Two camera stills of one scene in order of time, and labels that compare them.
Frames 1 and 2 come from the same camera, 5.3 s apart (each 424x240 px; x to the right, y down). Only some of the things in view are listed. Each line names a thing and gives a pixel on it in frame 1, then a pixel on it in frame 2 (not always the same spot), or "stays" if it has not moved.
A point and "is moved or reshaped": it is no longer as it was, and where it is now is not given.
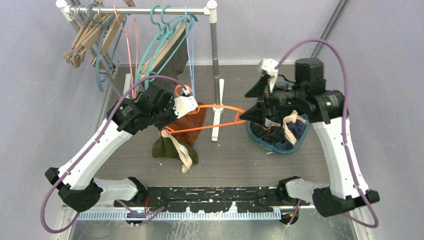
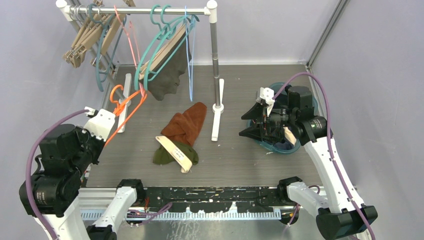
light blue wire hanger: x=190 y=17 stays
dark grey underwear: x=174 y=65 stays
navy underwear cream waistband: x=293 y=125 stays
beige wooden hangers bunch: x=100 y=30 stays
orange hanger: x=239 y=119 is moved or reshaped
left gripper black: x=174 y=116 → x=101 y=142
